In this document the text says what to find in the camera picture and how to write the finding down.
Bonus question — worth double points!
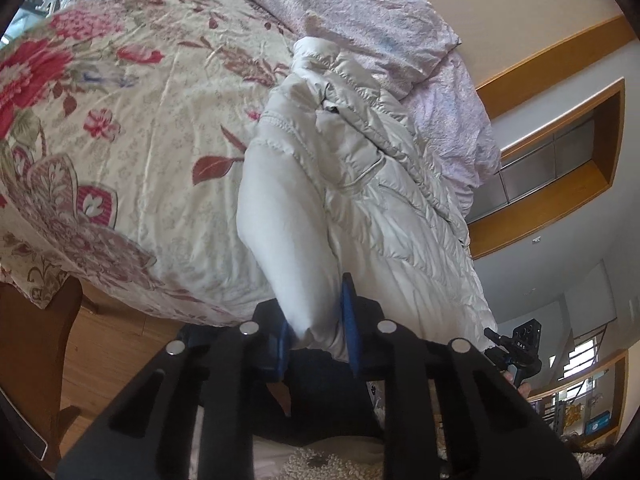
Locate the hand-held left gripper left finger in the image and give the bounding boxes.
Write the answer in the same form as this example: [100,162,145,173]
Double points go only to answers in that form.
[57,299,292,480]

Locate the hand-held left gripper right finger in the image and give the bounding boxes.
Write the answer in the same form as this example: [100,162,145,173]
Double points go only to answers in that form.
[341,274,584,480]

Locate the white puffer jacket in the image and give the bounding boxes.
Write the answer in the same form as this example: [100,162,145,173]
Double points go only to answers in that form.
[237,36,499,364]

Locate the person's right hand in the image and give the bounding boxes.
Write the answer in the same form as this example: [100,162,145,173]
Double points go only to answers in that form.
[504,367,532,402]

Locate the person's dark pants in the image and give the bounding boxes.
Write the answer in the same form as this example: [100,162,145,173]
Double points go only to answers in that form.
[257,349,382,443]

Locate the wooden handrail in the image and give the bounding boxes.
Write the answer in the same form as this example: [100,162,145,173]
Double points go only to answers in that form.
[527,349,629,411]

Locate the white roller blind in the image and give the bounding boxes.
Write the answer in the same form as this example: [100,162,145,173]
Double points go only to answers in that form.
[569,259,620,332]

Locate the blue box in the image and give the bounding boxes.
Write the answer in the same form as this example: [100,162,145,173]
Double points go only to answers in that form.
[584,410,613,435]

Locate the white shaggy rug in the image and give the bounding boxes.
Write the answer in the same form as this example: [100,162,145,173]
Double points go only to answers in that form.
[250,435,387,480]

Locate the wooden chair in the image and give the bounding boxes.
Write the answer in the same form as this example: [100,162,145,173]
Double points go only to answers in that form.
[0,276,84,463]

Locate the floral bed quilt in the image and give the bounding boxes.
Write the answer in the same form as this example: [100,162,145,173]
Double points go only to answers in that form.
[0,0,301,327]

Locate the pink crinkled pillow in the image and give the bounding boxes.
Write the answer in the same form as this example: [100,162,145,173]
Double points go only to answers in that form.
[181,0,503,221]

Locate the window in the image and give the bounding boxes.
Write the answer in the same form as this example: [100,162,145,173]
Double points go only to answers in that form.
[7,0,57,38]

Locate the wooden wall niche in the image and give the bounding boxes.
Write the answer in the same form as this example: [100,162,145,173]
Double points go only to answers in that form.
[467,77,627,261]

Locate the wooden wall trim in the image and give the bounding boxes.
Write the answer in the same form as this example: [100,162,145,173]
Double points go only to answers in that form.
[475,14,637,107]

